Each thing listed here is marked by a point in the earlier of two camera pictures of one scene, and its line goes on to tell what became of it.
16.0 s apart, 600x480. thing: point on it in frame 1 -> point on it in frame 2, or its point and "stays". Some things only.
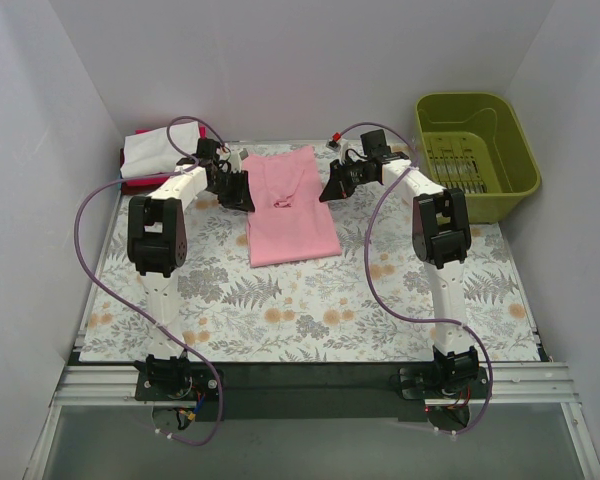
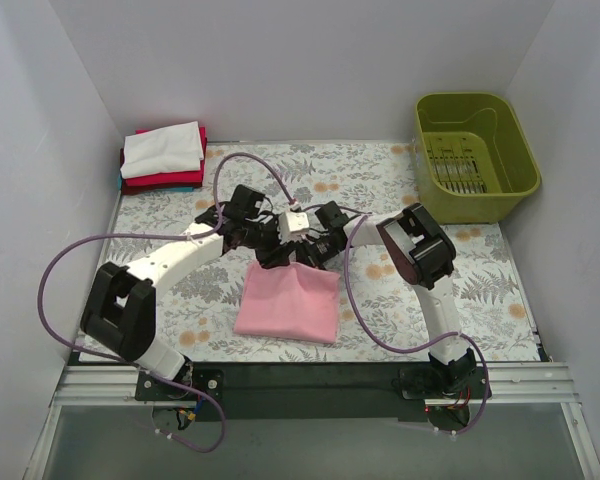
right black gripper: (345, 173) -> (306, 252)
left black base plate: (171, 378) stays
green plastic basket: (473, 142) stays
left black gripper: (229, 185) -> (268, 252)
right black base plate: (418, 383) stays
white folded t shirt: (152, 151) stays
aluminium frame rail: (115, 387) stays
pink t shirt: (289, 224) -> (293, 301)
